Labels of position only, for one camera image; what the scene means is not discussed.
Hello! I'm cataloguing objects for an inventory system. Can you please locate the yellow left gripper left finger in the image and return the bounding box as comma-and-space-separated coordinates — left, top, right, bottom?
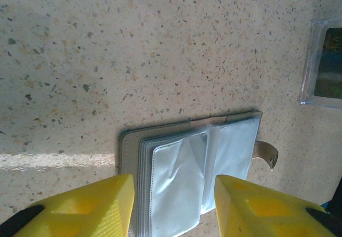
0, 174, 135, 237

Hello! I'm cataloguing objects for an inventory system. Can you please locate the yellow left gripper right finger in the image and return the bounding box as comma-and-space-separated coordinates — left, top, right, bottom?
215, 174, 338, 237

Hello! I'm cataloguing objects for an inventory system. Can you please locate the grey card holder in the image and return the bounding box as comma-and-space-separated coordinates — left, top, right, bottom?
117, 110, 279, 237

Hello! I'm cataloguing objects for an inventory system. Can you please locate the clear plastic card box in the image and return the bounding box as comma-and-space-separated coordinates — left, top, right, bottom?
298, 17, 342, 108

